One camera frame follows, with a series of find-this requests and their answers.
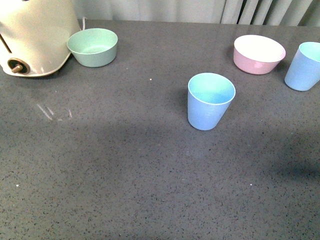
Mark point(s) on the light blue cup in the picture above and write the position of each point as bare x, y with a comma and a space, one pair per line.
209, 96
304, 70

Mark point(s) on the mint green bowl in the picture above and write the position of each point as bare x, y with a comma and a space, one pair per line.
94, 47

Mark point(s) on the pink bowl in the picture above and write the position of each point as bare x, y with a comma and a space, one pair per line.
256, 54

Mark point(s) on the cream white toaster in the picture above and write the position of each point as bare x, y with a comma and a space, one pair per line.
34, 35

